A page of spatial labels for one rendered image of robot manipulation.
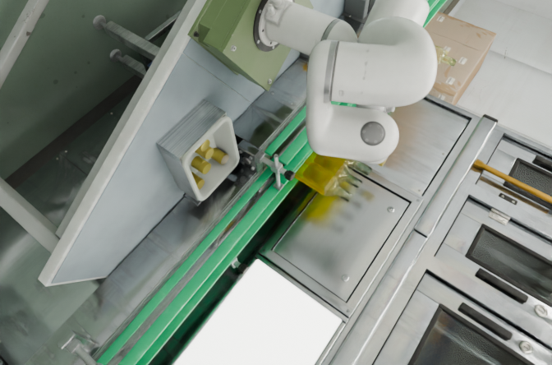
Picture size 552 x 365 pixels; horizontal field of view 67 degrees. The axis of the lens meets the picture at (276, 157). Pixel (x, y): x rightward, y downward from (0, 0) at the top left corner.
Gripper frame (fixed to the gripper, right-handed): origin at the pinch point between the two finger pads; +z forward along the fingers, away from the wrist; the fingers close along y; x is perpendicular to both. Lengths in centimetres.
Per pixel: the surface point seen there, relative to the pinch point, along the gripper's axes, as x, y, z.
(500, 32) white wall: 610, 107, 52
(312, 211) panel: 23, 22, -60
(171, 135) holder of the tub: -27, 37, -34
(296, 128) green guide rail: 12.0, 27.6, -31.9
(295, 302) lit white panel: 3, 10, -79
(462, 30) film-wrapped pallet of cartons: 462, 118, 36
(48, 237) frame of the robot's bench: -48, 52, -63
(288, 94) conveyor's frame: 15.8, 35.4, -23.4
